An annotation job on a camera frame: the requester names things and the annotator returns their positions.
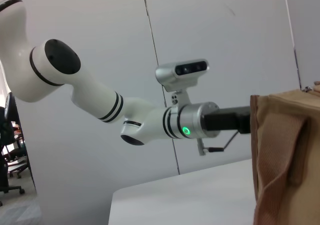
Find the khaki canvas food bag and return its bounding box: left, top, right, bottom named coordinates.
left=249, top=80, right=320, bottom=225

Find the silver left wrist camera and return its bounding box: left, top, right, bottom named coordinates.
left=155, top=58, right=211, bottom=109

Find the black office chair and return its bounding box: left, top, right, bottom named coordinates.
left=0, top=91, right=28, bottom=207

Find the left gripper cable with connector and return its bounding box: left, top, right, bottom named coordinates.
left=196, top=131, right=239, bottom=157

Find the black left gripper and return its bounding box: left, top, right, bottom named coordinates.
left=203, top=105, right=252, bottom=135

